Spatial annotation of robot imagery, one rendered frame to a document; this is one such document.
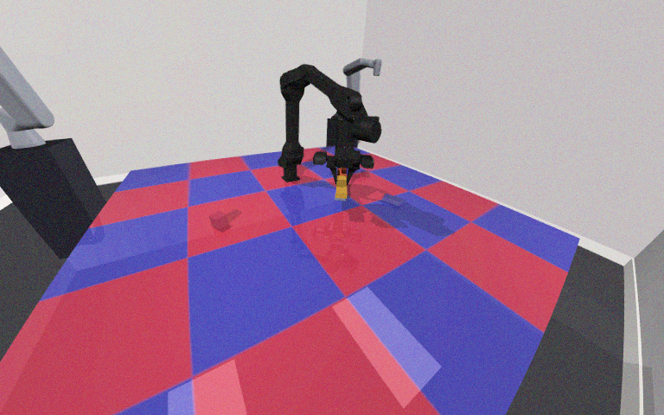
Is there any yellow bar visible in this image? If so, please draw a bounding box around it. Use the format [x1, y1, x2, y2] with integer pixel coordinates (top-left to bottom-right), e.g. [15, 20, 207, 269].
[335, 168, 348, 199]

